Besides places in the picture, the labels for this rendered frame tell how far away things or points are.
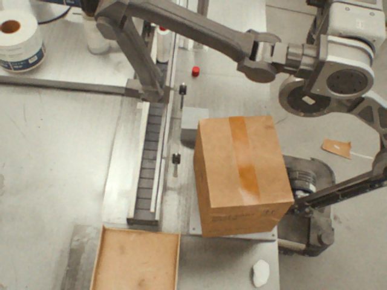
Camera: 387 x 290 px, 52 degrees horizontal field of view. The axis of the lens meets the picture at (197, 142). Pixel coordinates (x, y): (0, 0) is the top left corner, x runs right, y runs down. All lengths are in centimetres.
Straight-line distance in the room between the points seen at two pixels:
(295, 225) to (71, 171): 117
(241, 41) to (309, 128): 183
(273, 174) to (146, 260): 50
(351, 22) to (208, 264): 84
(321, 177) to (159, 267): 123
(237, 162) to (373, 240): 149
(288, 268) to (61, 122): 141
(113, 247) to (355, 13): 99
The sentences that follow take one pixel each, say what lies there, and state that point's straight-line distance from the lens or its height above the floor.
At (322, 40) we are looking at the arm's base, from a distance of 99.
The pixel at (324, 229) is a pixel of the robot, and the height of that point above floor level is 28.
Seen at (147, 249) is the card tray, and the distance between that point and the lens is 137.
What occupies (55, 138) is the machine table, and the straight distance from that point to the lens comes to 160.
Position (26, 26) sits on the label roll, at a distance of 172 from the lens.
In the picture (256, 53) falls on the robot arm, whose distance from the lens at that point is 99.
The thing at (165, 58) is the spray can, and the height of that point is 90.
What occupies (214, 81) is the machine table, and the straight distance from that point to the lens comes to 173.
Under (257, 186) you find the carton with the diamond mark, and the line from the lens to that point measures 117.
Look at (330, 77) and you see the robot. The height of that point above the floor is 145.
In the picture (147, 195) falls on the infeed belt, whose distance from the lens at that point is 139.
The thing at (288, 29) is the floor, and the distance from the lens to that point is 332.
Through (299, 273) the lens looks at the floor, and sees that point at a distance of 232.
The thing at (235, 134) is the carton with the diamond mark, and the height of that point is 112.
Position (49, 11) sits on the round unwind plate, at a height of 89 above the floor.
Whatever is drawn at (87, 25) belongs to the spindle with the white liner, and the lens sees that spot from 166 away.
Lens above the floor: 215
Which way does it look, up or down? 59 degrees down
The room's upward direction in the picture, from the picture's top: 9 degrees clockwise
